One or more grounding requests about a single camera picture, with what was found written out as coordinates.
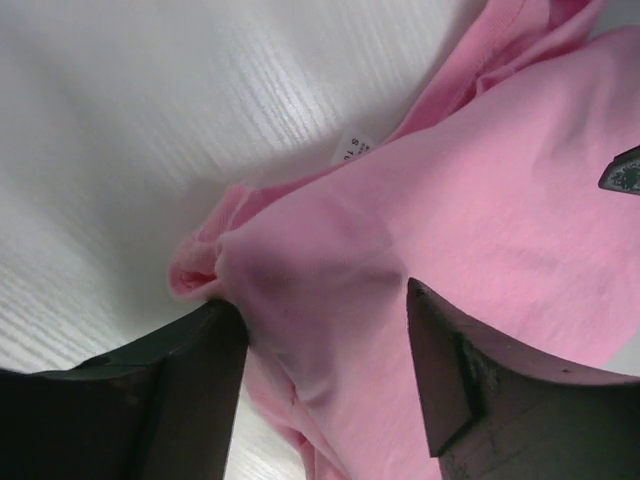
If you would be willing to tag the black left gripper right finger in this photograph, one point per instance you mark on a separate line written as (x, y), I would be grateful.
(496, 408)

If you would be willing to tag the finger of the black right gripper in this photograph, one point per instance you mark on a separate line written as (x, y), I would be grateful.
(622, 175)

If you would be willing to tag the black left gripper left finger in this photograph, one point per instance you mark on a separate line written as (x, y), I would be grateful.
(160, 407)

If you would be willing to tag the pink t-shirt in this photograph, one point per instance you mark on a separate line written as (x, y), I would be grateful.
(487, 192)

